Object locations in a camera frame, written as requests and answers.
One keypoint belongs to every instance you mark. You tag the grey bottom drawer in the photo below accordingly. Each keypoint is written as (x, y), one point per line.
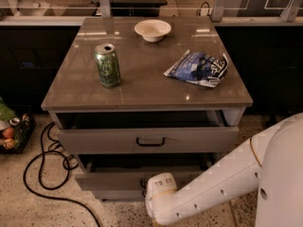
(119, 195)

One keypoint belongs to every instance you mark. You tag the black basket with fruit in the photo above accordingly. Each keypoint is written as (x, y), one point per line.
(15, 129)

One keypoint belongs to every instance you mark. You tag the grey drawer cabinet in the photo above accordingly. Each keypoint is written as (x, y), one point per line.
(143, 87)

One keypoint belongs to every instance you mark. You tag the grey top drawer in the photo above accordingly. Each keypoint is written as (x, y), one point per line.
(148, 132)

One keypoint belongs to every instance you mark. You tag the white bowl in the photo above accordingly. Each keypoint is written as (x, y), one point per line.
(152, 30)

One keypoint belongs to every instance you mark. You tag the grey drawer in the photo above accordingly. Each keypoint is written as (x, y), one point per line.
(119, 195)
(148, 132)
(131, 172)

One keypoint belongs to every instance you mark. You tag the blue white chip bag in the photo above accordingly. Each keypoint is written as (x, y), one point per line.
(199, 68)

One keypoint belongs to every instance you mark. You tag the green soda can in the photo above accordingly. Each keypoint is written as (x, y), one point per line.
(107, 64)

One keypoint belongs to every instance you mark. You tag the dark background table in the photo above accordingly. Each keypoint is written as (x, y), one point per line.
(140, 8)

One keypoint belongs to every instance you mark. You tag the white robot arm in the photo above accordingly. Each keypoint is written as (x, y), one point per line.
(270, 162)

